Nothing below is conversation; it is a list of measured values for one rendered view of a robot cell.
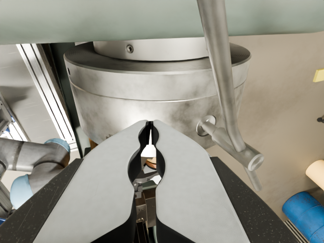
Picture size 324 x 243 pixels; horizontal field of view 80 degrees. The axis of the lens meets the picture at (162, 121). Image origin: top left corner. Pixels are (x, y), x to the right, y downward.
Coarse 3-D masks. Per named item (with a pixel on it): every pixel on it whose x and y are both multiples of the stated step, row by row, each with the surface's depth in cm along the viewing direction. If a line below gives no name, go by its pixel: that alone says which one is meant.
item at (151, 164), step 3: (147, 159) 45; (153, 159) 44; (147, 162) 46; (150, 162) 45; (153, 162) 44; (147, 165) 47; (150, 165) 46; (153, 165) 45; (150, 168) 46; (153, 168) 46
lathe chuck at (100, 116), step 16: (80, 96) 28; (96, 96) 25; (208, 96) 25; (240, 96) 30; (80, 112) 31; (96, 112) 27; (112, 112) 25; (128, 112) 25; (144, 112) 24; (160, 112) 24; (176, 112) 24; (192, 112) 25; (208, 112) 26; (96, 128) 29; (112, 128) 27; (176, 128) 26; (192, 128) 26; (208, 144) 29
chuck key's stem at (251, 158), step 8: (208, 120) 27; (208, 128) 26; (216, 128) 25; (224, 128) 25; (216, 136) 24; (224, 136) 23; (224, 144) 23; (232, 152) 22; (240, 152) 21; (248, 152) 20; (256, 152) 20; (240, 160) 21; (248, 160) 20; (256, 160) 20; (248, 168) 20; (256, 168) 21
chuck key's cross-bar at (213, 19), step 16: (208, 0) 8; (224, 0) 9; (208, 16) 9; (224, 16) 9; (208, 32) 10; (224, 32) 10; (208, 48) 11; (224, 48) 10; (224, 64) 11; (224, 80) 12; (224, 96) 14; (224, 112) 16; (240, 144) 20; (256, 176) 25
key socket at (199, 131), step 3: (204, 117) 26; (207, 117) 27; (210, 117) 27; (213, 117) 27; (201, 120) 26; (204, 120) 27; (210, 120) 27; (213, 120) 27; (198, 123) 26; (201, 123) 27; (213, 123) 28; (198, 126) 27; (198, 129) 27; (201, 129) 27; (198, 132) 27; (201, 132) 27; (204, 132) 28
